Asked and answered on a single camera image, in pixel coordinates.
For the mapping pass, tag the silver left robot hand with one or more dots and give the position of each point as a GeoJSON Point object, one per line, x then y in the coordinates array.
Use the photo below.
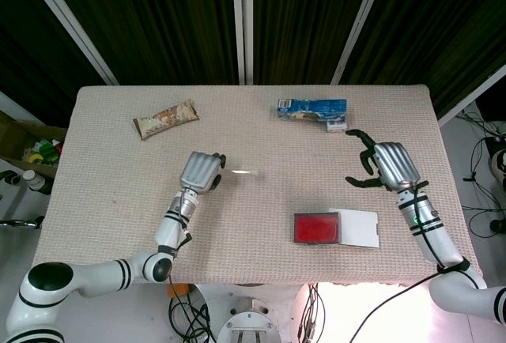
{"type": "Point", "coordinates": [199, 171]}

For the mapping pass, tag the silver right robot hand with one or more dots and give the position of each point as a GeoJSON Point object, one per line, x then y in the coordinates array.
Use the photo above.
{"type": "Point", "coordinates": [395, 165]}

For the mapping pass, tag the thin clear stick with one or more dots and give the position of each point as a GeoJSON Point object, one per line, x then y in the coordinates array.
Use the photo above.
{"type": "Point", "coordinates": [241, 172]}

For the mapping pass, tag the grey robot base column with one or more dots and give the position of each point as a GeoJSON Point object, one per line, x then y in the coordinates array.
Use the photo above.
{"type": "Point", "coordinates": [249, 323]}

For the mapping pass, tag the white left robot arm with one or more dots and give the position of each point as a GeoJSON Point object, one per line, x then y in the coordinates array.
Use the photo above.
{"type": "Point", "coordinates": [99, 274]}

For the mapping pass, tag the brown snack bar wrapper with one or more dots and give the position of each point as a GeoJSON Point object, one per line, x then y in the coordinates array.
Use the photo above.
{"type": "Point", "coordinates": [166, 118]}

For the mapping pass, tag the long blue cardboard box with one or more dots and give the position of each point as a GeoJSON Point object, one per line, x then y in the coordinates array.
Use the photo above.
{"type": "Point", "coordinates": [312, 109]}

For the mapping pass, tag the red ink pad case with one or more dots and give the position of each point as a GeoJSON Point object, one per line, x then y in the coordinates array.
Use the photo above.
{"type": "Point", "coordinates": [316, 228]}

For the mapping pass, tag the beige woven tablecloth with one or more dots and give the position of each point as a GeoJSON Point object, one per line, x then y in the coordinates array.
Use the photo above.
{"type": "Point", "coordinates": [99, 185]}

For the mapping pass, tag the white black round device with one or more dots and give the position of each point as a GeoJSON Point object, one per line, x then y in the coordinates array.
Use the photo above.
{"type": "Point", "coordinates": [499, 165]}

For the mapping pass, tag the orange plastic piece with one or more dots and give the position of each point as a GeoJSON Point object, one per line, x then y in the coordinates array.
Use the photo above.
{"type": "Point", "coordinates": [178, 291]}

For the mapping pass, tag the green plastic items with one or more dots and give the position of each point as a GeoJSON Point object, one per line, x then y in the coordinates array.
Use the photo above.
{"type": "Point", "coordinates": [47, 150]}

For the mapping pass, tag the yellow tape roll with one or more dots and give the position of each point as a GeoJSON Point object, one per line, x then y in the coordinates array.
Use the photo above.
{"type": "Point", "coordinates": [37, 158]}

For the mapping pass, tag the white capped dark bottle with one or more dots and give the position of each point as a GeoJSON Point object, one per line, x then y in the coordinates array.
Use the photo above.
{"type": "Point", "coordinates": [35, 181]}

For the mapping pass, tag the brown cardboard box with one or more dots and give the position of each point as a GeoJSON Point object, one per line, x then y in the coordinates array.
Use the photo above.
{"type": "Point", "coordinates": [16, 137]}

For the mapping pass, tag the small dark bottle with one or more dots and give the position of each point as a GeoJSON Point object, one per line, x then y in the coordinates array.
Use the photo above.
{"type": "Point", "coordinates": [10, 178]}

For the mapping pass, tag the white partition frame post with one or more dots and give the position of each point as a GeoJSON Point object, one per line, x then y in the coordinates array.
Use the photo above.
{"type": "Point", "coordinates": [470, 96]}
{"type": "Point", "coordinates": [71, 27]}
{"type": "Point", "coordinates": [242, 23]}
{"type": "Point", "coordinates": [357, 27]}

